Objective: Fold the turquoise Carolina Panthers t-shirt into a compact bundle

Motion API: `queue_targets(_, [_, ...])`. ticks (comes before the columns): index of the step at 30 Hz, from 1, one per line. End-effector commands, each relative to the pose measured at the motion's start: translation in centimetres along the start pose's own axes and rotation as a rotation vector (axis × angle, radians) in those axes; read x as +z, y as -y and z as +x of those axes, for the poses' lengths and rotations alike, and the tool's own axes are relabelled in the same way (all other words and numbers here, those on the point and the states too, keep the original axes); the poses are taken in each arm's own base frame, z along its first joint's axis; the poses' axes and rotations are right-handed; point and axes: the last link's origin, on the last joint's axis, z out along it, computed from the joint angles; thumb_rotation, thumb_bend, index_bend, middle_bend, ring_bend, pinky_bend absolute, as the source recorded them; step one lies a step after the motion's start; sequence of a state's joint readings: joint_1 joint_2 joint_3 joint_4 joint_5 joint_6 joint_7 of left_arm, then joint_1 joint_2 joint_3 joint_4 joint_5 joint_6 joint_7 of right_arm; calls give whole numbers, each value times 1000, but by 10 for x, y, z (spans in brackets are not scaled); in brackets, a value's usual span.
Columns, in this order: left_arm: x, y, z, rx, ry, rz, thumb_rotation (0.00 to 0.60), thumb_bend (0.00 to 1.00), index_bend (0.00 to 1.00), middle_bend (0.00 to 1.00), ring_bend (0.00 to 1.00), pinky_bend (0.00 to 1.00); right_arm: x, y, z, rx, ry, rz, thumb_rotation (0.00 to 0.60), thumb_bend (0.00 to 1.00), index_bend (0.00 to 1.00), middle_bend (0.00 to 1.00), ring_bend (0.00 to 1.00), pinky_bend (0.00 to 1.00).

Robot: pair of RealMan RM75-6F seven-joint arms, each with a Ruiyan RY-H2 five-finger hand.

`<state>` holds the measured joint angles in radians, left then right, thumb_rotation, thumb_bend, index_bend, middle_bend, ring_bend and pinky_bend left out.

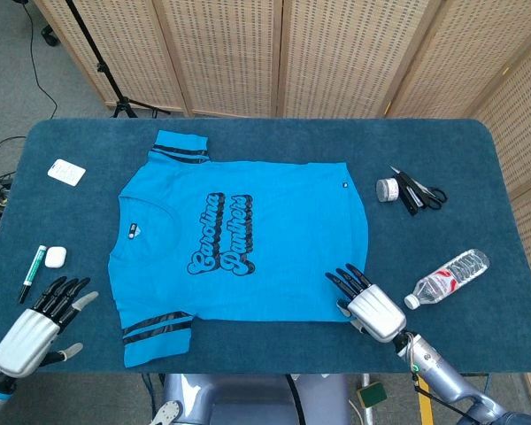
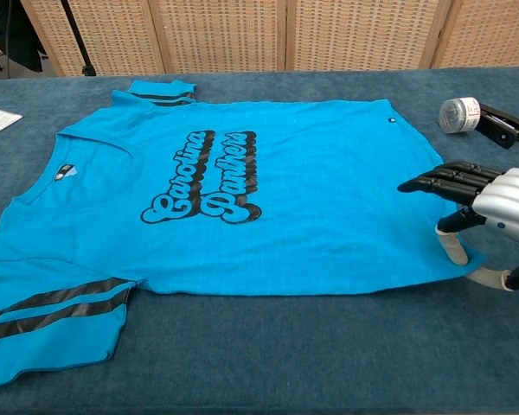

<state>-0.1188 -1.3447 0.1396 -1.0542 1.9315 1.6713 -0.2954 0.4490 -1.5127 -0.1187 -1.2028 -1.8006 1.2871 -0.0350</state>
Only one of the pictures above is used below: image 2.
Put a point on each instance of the dark blue carpeted table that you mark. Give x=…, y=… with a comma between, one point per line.
x=285, y=346

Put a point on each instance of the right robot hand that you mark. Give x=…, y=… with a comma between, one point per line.
x=510, y=203

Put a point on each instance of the blue Carolina Panthers t-shirt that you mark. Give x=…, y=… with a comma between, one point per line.
x=307, y=194

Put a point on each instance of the white card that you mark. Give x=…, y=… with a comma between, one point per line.
x=0, y=119

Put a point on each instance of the wooden wicker folding screen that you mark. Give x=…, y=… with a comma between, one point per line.
x=225, y=34

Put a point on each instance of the black stapler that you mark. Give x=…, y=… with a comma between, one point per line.
x=499, y=129

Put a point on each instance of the black tripod stand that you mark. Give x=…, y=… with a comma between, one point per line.
x=75, y=34

